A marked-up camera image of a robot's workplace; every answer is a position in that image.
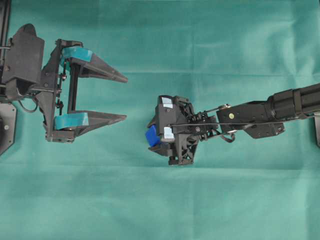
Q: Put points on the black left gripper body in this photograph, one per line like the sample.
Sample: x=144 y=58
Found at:
x=46 y=98

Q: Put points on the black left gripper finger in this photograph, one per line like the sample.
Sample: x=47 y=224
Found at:
x=86 y=119
x=90 y=65

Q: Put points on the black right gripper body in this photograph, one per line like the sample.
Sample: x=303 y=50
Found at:
x=189 y=129

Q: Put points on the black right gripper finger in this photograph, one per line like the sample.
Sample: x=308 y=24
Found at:
x=163 y=149
x=152 y=122

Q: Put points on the blue cube block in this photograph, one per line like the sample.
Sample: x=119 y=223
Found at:
x=151 y=136

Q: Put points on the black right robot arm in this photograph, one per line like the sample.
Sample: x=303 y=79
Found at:
x=266 y=118

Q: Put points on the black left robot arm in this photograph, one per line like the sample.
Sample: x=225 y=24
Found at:
x=66 y=97

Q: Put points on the green table cloth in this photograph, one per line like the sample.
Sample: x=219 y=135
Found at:
x=107 y=185

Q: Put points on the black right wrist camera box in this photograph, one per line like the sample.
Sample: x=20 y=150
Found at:
x=166 y=115

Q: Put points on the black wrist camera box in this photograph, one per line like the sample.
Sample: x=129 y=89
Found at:
x=166 y=115
x=23 y=62

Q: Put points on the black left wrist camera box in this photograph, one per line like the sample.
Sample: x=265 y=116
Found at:
x=23 y=62

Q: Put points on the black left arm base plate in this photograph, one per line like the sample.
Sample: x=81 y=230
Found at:
x=8 y=116

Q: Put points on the black aluminium frame rail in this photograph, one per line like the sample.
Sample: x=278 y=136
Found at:
x=5 y=9

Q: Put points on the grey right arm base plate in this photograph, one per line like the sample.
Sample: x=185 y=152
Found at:
x=316 y=118

